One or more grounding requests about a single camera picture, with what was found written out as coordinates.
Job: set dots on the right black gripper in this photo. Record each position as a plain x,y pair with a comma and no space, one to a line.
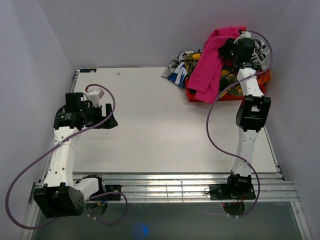
223,50

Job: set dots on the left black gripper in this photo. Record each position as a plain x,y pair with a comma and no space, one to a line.
99,110

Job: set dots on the pink trousers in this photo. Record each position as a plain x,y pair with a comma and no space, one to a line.
205,78

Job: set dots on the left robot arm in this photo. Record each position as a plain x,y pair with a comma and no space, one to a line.
59,195

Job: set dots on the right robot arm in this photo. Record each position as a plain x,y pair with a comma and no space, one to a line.
250,118

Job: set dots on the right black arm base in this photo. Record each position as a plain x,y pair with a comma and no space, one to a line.
223,192

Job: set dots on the camouflage trousers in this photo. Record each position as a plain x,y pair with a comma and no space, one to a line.
227,76

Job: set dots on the black white print trousers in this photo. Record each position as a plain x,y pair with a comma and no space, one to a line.
260,57

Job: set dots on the orange garment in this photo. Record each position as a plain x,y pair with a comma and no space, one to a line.
264,77

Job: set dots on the dark label sticker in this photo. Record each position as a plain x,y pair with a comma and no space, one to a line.
88,70

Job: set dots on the blue white garment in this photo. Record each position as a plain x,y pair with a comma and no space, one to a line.
179,75

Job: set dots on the red plastic bin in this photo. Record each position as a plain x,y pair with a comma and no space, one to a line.
191,94

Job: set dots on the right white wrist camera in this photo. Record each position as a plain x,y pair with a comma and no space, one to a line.
246,34

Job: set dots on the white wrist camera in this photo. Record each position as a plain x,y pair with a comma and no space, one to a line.
246,34
95,96

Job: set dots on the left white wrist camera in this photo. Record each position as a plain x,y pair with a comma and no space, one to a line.
95,96

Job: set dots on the aluminium rail frame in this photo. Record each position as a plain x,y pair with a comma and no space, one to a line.
184,187

